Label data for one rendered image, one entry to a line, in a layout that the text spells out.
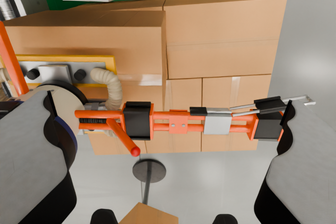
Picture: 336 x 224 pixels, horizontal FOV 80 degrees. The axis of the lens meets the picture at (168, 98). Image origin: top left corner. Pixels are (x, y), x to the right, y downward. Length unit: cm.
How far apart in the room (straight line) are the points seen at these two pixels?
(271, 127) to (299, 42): 142
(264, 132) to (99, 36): 59
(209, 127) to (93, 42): 48
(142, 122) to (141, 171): 200
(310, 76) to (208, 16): 128
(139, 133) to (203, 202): 256
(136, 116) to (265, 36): 87
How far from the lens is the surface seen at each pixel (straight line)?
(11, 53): 60
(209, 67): 119
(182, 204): 308
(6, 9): 138
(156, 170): 251
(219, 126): 57
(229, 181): 277
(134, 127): 56
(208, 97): 127
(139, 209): 188
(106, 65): 63
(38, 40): 85
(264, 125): 59
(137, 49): 73
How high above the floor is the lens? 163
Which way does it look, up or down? 60 degrees down
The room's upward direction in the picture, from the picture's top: 177 degrees counter-clockwise
